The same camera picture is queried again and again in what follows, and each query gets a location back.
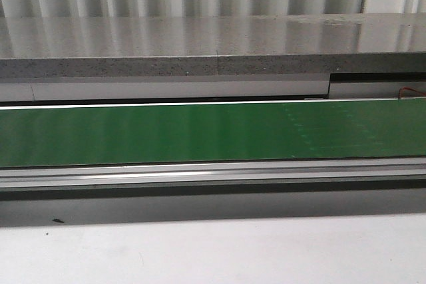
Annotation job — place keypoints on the grey stone countertop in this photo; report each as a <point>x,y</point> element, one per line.
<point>70,47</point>

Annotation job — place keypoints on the green conveyor belt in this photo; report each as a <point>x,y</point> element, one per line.
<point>211,133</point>

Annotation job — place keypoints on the white rear conveyor rail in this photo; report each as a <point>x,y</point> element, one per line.
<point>111,105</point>

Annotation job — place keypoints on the aluminium conveyor side rail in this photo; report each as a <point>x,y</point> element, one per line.
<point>270,171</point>

